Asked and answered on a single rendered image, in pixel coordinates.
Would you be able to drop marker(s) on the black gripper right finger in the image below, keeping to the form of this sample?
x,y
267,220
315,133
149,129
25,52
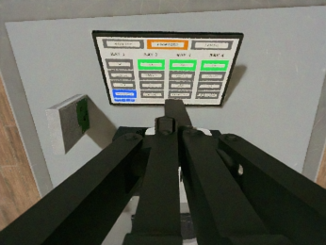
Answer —
x,y
225,206

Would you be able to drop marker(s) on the grey flat mat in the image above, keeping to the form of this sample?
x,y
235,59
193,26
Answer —
x,y
271,100

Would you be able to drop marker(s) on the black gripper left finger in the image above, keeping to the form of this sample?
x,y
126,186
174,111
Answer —
x,y
84,207

